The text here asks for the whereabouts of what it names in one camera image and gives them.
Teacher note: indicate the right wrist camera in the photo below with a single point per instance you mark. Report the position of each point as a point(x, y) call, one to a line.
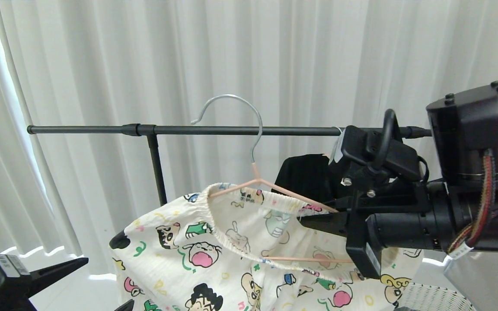
point(361, 147)

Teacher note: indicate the black garment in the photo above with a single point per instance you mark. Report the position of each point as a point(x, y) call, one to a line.
point(305, 177)

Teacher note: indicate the black clothes rack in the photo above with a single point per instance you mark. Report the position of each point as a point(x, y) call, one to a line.
point(188, 129)

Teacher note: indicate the pink clothes hanger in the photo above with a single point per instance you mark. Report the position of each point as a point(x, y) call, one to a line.
point(339, 129)
point(255, 170)

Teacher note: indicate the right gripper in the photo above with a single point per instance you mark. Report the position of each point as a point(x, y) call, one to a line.
point(404, 229)

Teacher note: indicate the white laundry basket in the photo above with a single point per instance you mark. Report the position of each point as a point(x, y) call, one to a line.
point(430, 298)

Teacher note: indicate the white curtain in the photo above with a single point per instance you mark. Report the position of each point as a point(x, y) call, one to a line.
point(188, 56)

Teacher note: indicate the cream printed garment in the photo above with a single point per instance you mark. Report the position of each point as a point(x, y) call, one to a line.
point(231, 280)

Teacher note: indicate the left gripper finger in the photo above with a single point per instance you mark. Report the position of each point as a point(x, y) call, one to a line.
point(126, 306)

